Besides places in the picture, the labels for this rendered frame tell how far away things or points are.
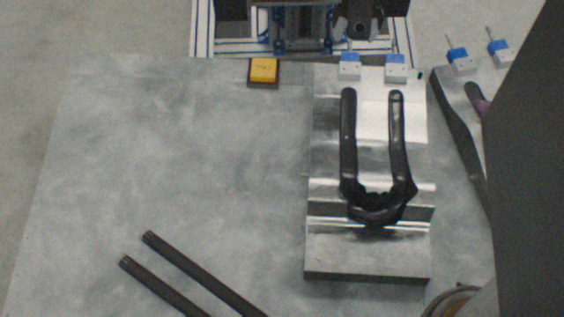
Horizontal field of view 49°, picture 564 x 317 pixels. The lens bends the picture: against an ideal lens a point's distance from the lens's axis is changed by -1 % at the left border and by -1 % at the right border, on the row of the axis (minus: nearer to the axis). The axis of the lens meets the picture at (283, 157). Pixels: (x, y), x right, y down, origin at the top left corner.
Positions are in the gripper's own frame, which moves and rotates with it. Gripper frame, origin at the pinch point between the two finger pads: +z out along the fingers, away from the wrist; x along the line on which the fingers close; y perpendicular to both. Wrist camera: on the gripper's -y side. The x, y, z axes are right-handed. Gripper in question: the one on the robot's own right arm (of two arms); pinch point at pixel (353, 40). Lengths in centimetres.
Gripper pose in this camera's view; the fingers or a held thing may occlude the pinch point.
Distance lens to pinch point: 138.8
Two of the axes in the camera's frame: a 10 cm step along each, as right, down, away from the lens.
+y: 0.6, -8.8, 4.7
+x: -10.0, -0.6, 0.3
